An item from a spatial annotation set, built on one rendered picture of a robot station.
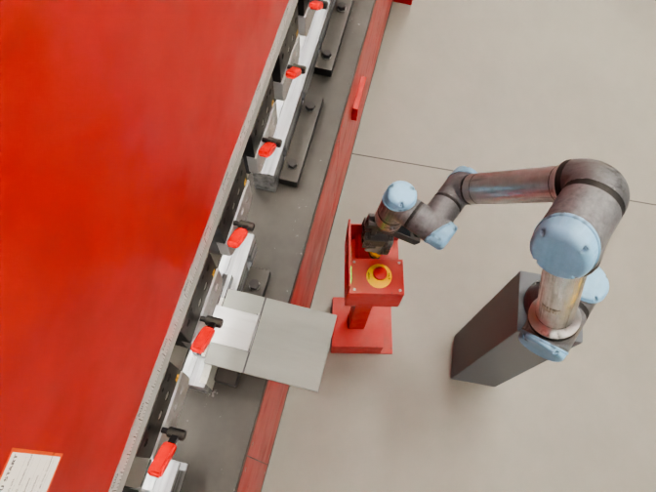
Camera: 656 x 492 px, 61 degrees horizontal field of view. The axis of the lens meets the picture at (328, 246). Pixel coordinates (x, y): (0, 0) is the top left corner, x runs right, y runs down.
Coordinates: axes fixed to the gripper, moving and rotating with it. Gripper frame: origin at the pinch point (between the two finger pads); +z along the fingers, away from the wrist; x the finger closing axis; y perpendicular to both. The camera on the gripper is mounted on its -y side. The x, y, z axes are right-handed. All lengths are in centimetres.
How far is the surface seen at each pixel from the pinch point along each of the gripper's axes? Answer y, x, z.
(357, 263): 7.3, 6.0, -3.2
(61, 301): 52, 48, -96
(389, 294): -1.5, 15.0, -3.9
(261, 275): 34.2, 14.9, -13.5
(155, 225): 47, 34, -82
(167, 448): 47, 59, -51
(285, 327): 27.8, 30.8, -23.6
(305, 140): 24.2, -26.3, -14.3
